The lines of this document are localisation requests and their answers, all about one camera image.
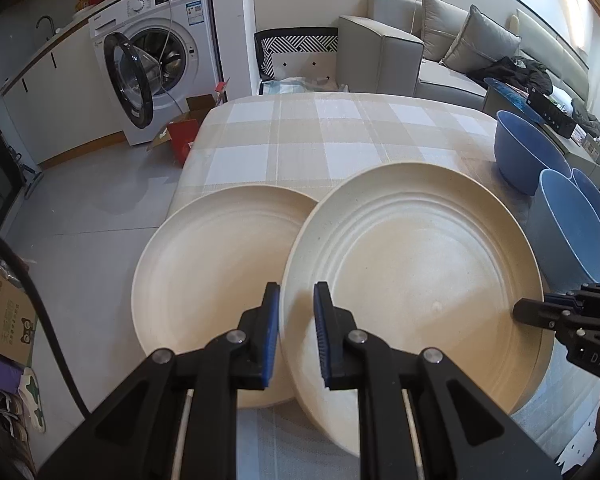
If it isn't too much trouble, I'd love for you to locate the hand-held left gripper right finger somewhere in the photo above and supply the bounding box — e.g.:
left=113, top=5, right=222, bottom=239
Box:
left=313, top=281, right=563, bottom=480

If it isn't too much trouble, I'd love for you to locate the white counter cabinet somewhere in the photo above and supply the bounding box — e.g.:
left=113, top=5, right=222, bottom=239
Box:
left=0, top=2, right=131, bottom=167

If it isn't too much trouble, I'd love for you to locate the printed cardboard box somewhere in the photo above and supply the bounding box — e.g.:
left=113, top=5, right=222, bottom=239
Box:
left=0, top=260, right=39, bottom=367

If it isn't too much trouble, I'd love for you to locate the red box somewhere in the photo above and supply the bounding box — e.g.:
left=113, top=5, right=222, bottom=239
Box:
left=167, top=119, right=202, bottom=168

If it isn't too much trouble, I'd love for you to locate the black cable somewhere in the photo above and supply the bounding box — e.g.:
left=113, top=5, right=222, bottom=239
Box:
left=0, top=220, right=90, bottom=417

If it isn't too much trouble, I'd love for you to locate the black jacket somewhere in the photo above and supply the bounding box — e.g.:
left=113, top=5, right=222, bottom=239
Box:
left=471, top=56, right=553, bottom=97

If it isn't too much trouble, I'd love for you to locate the white green slipper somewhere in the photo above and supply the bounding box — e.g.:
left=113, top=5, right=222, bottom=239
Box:
left=19, top=367, right=49, bottom=434

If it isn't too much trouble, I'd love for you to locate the black rectangular box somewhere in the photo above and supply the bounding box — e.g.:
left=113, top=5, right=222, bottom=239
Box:
left=525, top=87, right=579, bottom=137

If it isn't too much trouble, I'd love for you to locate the cream ridged plate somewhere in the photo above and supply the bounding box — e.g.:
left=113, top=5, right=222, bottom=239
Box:
left=131, top=185, right=321, bottom=409
left=278, top=161, right=556, bottom=459

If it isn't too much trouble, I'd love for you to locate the open cardboard box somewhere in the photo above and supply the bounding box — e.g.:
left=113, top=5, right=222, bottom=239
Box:
left=146, top=95, right=220, bottom=168

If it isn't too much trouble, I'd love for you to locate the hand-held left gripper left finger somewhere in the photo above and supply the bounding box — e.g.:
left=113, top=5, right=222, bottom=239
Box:
left=37, top=282, right=281, bottom=480

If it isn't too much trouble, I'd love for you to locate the pale checked cloth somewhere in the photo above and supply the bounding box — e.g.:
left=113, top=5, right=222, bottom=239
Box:
left=261, top=76, right=340, bottom=96

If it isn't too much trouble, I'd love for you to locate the beige checked tablecloth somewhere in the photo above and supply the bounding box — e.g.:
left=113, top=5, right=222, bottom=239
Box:
left=170, top=92, right=600, bottom=480

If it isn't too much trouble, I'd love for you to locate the grey cushion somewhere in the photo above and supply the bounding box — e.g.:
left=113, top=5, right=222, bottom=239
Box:
left=441, top=5, right=522, bottom=74
left=420, top=0, right=469, bottom=64

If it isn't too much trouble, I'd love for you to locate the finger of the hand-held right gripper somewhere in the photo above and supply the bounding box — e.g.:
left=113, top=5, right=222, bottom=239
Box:
left=544, top=282, right=600, bottom=311
left=512, top=298, right=583, bottom=332

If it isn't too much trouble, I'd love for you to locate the white washing machine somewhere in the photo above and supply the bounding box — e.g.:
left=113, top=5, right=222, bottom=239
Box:
left=89, top=0, right=222, bottom=147

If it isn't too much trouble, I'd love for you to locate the blue bowl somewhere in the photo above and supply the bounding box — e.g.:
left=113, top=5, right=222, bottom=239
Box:
left=527, top=168, right=600, bottom=285
left=571, top=167, right=600, bottom=252
left=495, top=110, right=573, bottom=197

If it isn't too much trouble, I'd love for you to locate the white dotted mat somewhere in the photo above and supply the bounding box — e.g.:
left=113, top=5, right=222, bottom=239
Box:
left=555, top=410, right=600, bottom=477

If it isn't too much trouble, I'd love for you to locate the grey sofa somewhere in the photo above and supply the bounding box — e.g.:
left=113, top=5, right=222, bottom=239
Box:
left=336, top=0, right=597, bottom=112

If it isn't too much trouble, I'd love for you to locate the washing machine round door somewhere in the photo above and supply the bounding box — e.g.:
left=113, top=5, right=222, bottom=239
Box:
left=103, top=32, right=155, bottom=129

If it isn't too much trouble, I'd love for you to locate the grey side cabinet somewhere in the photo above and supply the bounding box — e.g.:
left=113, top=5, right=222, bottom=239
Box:
left=485, top=87, right=600, bottom=192

